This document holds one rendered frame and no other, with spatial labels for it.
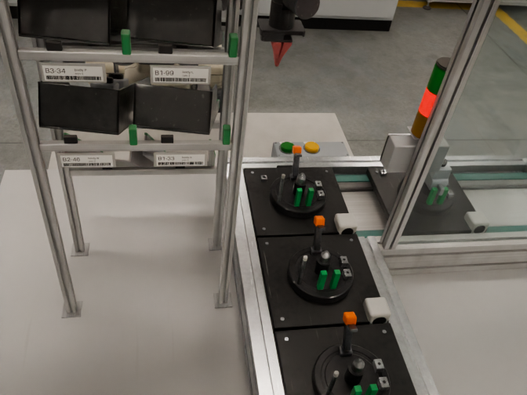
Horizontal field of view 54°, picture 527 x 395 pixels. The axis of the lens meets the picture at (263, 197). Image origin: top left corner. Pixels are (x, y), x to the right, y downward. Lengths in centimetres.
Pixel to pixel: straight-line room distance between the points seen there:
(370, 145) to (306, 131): 154
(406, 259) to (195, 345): 54
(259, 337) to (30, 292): 53
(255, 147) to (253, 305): 66
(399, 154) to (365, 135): 222
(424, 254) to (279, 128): 66
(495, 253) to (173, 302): 79
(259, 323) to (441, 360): 42
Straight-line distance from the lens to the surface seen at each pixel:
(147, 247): 131
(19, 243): 137
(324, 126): 176
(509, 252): 144
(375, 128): 339
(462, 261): 139
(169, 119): 91
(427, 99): 104
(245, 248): 119
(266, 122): 173
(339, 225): 123
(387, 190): 139
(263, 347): 104
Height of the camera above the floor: 184
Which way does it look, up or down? 43 degrees down
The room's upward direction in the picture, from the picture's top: 8 degrees clockwise
